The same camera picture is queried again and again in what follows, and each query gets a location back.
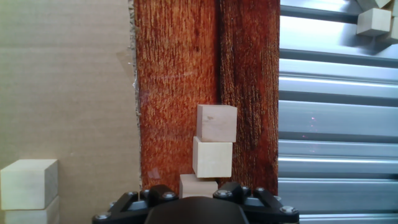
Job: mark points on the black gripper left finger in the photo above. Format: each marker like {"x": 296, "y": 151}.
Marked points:
{"x": 130, "y": 205}

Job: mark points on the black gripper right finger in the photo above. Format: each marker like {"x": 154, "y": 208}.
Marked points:
{"x": 264, "y": 205}

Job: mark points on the brown cardboard sheet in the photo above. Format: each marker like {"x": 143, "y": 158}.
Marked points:
{"x": 62, "y": 93}

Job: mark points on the dark red wooden board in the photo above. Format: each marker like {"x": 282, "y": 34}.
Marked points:
{"x": 177, "y": 77}

